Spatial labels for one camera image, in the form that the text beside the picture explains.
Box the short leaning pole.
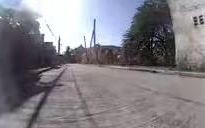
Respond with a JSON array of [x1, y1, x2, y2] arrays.
[[82, 35, 89, 65]]

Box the tall utility pole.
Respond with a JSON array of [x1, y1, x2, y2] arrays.
[[89, 18, 98, 65]]

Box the dark wall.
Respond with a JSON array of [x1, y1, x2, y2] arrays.
[[0, 7, 63, 113]]

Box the white building with vents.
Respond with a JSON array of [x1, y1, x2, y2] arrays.
[[166, 0, 205, 73]]

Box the overhead wires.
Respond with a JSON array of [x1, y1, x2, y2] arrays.
[[39, 14, 59, 38]]

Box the dark pole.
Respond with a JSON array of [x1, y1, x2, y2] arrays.
[[57, 35, 62, 56]]

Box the concrete kerb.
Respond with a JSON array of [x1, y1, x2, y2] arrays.
[[101, 64, 205, 80]]

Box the large dark tree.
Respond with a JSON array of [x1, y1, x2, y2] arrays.
[[122, 0, 176, 67]]

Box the grey concrete road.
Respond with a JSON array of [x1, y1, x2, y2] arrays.
[[0, 63, 205, 128]]

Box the low reddish building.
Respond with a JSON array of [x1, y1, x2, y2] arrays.
[[69, 43, 125, 65]]

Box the raised kerb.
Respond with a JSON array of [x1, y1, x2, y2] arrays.
[[32, 65, 63, 77]]

